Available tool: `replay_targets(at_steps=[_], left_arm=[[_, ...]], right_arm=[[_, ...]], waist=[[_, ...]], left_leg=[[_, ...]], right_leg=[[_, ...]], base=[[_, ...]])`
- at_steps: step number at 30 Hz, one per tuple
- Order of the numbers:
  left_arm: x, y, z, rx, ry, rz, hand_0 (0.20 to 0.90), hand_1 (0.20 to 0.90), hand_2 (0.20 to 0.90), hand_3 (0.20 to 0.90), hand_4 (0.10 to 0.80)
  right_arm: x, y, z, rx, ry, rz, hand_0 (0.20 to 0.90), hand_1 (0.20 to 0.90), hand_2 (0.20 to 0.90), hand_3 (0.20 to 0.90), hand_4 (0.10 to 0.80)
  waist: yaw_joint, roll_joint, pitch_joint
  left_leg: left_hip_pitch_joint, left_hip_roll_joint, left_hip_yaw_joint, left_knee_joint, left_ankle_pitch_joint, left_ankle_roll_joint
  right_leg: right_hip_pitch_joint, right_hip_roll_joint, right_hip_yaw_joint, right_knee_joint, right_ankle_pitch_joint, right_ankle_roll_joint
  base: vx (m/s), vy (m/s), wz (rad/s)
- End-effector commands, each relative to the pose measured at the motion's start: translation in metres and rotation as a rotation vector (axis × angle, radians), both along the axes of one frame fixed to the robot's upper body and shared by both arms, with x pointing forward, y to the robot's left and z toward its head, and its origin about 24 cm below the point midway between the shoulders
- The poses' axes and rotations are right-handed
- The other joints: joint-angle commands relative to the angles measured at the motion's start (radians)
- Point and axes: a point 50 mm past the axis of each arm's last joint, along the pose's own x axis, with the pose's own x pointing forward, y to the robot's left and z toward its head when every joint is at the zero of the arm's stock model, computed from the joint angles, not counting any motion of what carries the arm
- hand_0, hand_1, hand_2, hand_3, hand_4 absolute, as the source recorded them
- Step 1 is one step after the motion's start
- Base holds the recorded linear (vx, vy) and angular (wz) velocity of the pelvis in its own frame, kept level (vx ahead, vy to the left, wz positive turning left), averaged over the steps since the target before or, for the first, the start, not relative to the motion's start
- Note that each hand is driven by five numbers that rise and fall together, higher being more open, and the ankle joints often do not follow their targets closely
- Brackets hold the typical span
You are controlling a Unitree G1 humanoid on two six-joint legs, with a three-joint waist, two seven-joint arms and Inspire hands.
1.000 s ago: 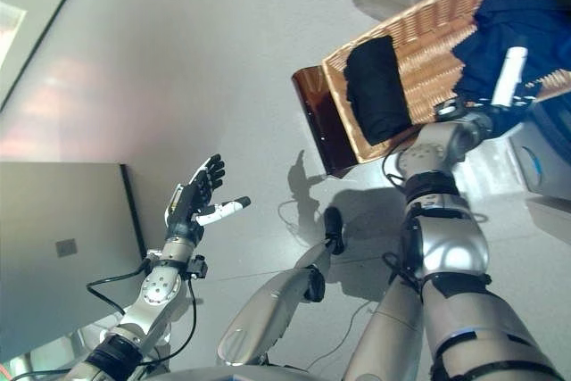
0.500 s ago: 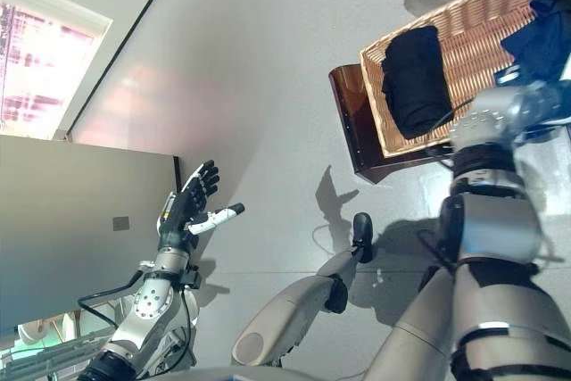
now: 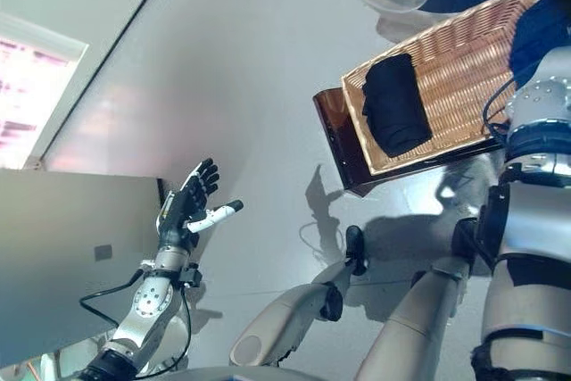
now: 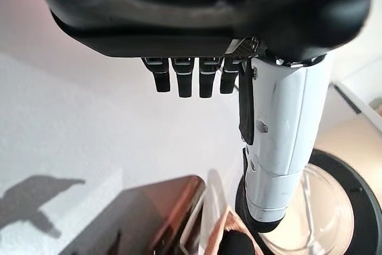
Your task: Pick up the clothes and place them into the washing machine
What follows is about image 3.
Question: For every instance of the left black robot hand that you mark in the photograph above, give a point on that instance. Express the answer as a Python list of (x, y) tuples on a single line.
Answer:
[(183, 211)]

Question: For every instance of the navy blue garment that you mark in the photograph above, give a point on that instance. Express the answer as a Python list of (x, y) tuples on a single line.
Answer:
[(535, 37)]

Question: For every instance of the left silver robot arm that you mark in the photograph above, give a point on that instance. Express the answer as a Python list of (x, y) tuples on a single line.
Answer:
[(151, 300)]

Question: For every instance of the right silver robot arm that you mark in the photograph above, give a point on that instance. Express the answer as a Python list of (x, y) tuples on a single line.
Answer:
[(522, 238)]

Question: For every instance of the small grey square plate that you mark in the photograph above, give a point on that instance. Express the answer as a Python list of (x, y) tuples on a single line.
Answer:
[(103, 252)]

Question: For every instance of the grey cabinet with black edge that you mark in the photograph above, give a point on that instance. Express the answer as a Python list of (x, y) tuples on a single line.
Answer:
[(67, 220)]

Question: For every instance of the left silver robot leg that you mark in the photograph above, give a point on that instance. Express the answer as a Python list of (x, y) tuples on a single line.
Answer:
[(285, 309)]

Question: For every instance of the silver robot leg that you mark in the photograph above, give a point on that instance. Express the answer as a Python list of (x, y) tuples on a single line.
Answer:
[(285, 309), (415, 318)]

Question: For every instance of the white framed window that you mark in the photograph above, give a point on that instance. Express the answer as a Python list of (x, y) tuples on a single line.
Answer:
[(35, 86)]

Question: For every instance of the black rolled garment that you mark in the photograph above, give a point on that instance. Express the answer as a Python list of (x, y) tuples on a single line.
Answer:
[(397, 104)]

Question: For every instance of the right silver robot leg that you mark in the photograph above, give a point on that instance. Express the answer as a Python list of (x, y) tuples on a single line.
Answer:
[(415, 318)]

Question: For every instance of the wicker laundry basket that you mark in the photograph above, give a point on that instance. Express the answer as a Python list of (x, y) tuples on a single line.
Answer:
[(455, 64)]

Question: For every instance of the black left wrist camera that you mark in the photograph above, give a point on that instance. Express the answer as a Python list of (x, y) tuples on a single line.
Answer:
[(190, 277)]

